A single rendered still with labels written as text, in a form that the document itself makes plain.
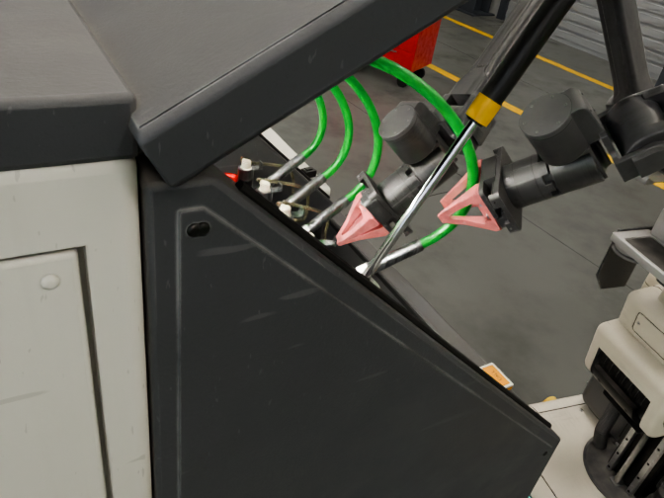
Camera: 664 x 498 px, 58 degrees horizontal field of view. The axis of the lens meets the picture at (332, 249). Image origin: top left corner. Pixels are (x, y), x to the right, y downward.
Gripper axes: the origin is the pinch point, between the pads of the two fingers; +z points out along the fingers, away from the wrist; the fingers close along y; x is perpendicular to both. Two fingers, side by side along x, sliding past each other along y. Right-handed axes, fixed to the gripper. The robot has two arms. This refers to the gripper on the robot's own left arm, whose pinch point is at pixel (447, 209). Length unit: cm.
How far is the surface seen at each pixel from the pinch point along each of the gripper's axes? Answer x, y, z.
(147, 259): -33, 41, -4
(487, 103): -23.4, 22.2, -18.7
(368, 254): 17.8, -19.5, 29.5
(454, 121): -11.5, -0.4, -7.1
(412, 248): 1.4, 4.0, 5.4
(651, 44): 308, -598, -3
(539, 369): 150, -87, 50
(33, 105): -43, 43, -8
